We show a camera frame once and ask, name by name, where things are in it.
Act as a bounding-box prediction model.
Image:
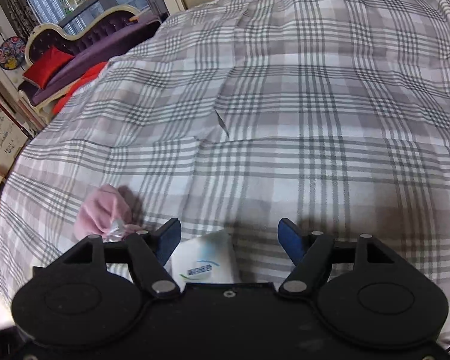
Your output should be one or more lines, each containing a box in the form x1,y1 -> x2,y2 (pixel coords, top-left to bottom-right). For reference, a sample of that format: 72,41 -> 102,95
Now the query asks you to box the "red square cushion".
22,47 -> 76,89

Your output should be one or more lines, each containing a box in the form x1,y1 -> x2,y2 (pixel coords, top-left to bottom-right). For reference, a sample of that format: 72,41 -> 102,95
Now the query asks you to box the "clear plastic bag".
103,219 -> 148,243

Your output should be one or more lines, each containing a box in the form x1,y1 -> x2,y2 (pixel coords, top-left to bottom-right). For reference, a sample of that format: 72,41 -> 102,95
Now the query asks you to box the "white blue tissue pack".
171,230 -> 236,284

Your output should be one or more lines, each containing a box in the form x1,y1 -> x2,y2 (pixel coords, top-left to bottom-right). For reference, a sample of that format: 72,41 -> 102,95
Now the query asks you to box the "pink cloth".
75,184 -> 134,241

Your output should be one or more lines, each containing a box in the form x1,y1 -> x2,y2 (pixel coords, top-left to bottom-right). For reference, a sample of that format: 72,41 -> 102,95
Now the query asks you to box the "patterned curtain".
0,0 -> 42,40

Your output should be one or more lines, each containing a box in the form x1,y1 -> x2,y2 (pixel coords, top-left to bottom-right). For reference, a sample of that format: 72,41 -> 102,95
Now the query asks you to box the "grey plaid blanket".
0,0 -> 450,349

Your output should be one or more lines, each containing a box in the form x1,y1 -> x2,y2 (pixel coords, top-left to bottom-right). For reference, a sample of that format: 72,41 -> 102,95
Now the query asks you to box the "purple chaise sofa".
18,4 -> 169,118

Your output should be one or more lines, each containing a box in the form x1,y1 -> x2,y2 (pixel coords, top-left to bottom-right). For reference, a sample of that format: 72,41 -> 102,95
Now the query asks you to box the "red pole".
0,60 -> 34,140

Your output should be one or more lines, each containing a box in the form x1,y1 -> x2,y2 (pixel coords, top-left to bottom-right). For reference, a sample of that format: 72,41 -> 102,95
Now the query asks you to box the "red long cushion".
52,62 -> 109,118

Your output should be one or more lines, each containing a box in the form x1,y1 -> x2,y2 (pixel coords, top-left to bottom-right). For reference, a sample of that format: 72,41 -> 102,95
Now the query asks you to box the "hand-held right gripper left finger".
65,217 -> 184,299

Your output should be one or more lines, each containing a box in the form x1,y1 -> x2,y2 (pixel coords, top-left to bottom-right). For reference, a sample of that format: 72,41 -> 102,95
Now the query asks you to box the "cartoon drawing board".
0,94 -> 29,163

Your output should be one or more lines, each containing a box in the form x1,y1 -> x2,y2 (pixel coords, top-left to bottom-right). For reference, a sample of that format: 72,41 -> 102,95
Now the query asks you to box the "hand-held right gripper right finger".
275,217 -> 395,297

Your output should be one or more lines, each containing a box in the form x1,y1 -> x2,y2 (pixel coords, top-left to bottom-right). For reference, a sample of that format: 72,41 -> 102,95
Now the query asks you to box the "round colourful wall plate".
0,37 -> 26,71

